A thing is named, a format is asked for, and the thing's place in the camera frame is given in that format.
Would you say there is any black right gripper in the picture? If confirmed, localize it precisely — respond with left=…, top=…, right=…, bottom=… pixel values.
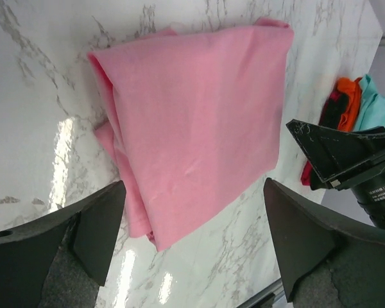
left=286, top=119, right=385, bottom=228

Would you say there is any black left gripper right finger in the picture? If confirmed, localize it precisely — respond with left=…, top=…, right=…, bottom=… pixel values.
left=264, top=178, right=385, bottom=307

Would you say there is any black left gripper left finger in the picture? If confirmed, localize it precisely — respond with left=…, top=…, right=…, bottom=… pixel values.
left=0, top=181, right=126, bottom=307

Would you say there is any pink t shirt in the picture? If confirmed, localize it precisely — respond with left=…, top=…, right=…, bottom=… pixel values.
left=87, top=19, right=294, bottom=251

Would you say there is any folded teal t shirt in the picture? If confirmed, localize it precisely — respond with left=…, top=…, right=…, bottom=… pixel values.
left=353, top=74, right=385, bottom=132

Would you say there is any folded black t shirt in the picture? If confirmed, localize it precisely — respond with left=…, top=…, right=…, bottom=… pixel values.
left=319, top=96, right=349, bottom=130

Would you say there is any folded magenta t shirt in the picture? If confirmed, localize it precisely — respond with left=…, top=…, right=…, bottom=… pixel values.
left=300, top=90, right=341, bottom=186

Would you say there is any folded orange t shirt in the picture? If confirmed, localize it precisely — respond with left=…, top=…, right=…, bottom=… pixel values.
left=336, top=77, right=362, bottom=132

